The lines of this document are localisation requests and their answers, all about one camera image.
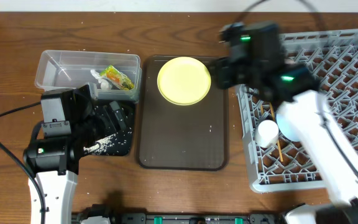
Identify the white tissue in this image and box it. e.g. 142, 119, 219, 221
90, 70, 112, 90

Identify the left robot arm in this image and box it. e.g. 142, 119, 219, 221
23, 86, 135, 223

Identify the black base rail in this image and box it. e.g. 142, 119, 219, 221
70, 204, 285, 224

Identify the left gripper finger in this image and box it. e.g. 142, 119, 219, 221
109, 101, 128, 130
99, 105, 117, 135

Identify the pile of rice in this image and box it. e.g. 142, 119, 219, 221
84, 127, 133, 156

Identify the light blue bowl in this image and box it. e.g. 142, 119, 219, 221
276, 113, 300, 142

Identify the grey dishwasher rack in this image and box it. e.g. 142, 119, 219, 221
235, 29, 358, 194

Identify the yellow plate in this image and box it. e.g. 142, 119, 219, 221
157, 57, 211, 106

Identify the black waste tray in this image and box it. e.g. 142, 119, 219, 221
84, 100, 135, 156

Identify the clear plastic bin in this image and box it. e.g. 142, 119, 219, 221
35, 50, 142, 103

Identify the green orange snack wrapper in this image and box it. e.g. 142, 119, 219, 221
100, 65, 134, 90

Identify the brown serving tray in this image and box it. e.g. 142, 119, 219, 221
136, 55, 229, 171

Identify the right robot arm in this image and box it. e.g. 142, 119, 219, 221
209, 21, 358, 223

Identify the cream white cup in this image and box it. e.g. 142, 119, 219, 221
254, 119, 279, 148

